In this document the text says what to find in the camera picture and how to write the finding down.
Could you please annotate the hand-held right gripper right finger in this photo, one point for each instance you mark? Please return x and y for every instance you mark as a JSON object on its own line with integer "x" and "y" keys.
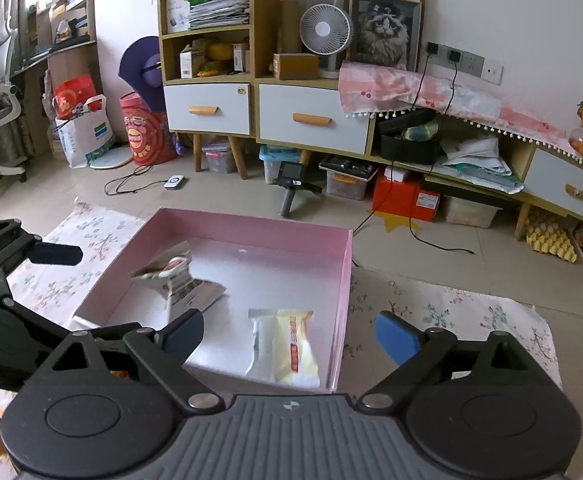
{"x": 396, "y": 337}

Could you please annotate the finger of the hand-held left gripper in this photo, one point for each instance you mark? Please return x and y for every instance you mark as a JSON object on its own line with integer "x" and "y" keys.
{"x": 46, "y": 317}
{"x": 56, "y": 255}

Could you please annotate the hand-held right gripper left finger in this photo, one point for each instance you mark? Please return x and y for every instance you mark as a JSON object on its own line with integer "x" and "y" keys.
{"x": 184, "y": 334}

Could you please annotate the pink cardboard box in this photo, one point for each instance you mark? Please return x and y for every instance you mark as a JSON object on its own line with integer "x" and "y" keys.
{"x": 271, "y": 260}

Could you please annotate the floral mat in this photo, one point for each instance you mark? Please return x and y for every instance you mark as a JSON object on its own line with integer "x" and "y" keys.
{"x": 446, "y": 310}

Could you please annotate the yellow and white snack packet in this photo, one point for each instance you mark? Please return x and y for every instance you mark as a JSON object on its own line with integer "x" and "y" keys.
{"x": 291, "y": 350}

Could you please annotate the round white scale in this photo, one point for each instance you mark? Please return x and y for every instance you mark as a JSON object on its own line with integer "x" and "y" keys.
{"x": 111, "y": 159}

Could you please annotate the white paper bag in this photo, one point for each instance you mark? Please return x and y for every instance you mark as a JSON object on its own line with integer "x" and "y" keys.
{"x": 83, "y": 140}

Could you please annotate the small white device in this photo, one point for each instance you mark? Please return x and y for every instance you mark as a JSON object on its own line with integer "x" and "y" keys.
{"x": 175, "y": 182}

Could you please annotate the red cardboard box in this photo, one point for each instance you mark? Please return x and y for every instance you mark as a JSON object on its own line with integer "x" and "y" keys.
{"x": 401, "y": 195}

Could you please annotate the large clear storage box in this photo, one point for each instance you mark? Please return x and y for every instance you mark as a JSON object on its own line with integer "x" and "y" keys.
{"x": 471, "y": 212}

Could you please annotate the red patterned bag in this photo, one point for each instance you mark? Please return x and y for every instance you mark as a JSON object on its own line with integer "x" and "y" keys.
{"x": 146, "y": 130}

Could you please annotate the red gift bag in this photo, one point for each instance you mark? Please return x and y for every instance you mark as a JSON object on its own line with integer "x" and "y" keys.
{"x": 73, "y": 97}

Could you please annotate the clear storage box orange latch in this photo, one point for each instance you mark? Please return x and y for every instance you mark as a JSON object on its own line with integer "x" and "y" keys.
{"x": 349, "y": 180}

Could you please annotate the small clear storage box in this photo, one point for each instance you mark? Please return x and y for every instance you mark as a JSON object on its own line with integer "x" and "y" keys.
{"x": 216, "y": 157}

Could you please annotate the yellow egg carton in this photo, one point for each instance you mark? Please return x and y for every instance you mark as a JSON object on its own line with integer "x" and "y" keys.
{"x": 551, "y": 242}

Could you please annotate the black storage box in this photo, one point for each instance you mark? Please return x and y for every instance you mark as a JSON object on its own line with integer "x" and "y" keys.
{"x": 411, "y": 147}

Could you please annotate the blue lid storage box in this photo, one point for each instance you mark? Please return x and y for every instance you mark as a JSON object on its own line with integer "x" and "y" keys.
{"x": 276, "y": 165}

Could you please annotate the pile of papers and bags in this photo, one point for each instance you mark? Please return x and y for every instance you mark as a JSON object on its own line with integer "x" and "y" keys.
{"x": 476, "y": 160}

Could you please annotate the wooden desk with shelves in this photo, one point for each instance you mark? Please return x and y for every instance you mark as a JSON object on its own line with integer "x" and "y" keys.
{"x": 71, "y": 60}

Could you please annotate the purple hat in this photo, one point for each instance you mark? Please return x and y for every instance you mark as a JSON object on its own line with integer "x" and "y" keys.
{"x": 139, "y": 70}

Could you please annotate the low wooden cabinet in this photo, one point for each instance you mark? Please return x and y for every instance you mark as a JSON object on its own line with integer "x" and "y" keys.
{"x": 514, "y": 155}

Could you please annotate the small white carton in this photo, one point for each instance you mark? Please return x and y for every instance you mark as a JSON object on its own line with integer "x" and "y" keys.
{"x": 189, "y": 62}

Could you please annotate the pink tasselled cloth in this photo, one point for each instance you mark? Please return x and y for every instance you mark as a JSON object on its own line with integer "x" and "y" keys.
{"x": 386, "y": 85}

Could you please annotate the yellow round object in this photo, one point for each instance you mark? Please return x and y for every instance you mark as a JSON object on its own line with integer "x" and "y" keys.
{"x": 220, "y": 52}

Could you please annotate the wooden shelf cabinet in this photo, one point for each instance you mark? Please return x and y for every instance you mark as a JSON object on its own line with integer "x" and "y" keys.
{"x": 211, "y": 35}

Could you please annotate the small printed carton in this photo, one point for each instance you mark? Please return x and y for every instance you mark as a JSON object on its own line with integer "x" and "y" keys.
{"x": 240, "y": 57}

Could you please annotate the white box on shelf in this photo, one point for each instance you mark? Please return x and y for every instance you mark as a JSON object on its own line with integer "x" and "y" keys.
{"x": 177, "y": 12}

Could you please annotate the black charger plug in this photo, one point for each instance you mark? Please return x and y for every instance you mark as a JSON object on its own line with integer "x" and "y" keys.
{"x": 455, "y": 55}
{"x": 432, "y": 49}

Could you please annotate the brown cardboard box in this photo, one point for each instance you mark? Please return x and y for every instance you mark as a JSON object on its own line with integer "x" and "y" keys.
{"x": 295, "y": 66}

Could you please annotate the stack of papers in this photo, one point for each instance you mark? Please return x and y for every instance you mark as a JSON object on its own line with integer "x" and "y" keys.
{"x": 219, "y": 10}

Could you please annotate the framed cat picture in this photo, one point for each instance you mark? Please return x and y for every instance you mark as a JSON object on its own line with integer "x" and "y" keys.
{"x": 384, "y": 25}

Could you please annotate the small white fan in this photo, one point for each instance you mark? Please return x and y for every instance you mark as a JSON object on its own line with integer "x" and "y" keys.
{"x": 325, "y": 27}

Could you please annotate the black handheld camera gimbal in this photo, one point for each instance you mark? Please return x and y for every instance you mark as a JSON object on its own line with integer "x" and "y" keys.
{"x": 291, "y": 175}

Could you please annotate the wall power outlet strip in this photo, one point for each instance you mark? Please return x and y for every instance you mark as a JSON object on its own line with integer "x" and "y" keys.
{"x": 471, "y": 62}

